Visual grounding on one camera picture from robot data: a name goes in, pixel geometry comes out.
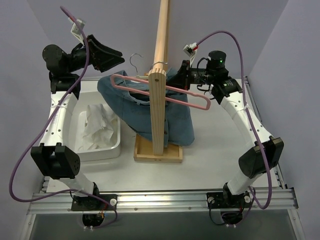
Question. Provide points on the aluminium mounting rail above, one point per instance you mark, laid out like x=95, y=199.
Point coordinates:
x=212, y=160

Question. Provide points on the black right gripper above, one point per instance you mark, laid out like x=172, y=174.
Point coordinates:
x=186, y=74

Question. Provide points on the beige hanger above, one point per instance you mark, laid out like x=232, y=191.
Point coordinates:
x=145, y=76

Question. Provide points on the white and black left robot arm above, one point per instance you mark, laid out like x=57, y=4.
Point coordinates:
x=53, y=156

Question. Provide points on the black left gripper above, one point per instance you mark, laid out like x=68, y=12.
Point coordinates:
x=90, y=52

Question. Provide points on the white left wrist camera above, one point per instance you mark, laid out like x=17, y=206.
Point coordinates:
x=75, y=31

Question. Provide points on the white plastic basket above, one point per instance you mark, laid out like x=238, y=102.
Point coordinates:
x=77, y=126

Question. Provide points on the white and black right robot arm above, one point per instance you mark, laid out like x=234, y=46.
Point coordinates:
x=264, y=150

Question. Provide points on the pink hanger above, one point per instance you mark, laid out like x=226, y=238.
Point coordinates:
x=157, y=89

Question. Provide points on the white pleated skirt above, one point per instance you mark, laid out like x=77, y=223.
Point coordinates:
x=99, y=127

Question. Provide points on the wooden clothes rack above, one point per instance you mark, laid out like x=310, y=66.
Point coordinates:
x=154, y=151

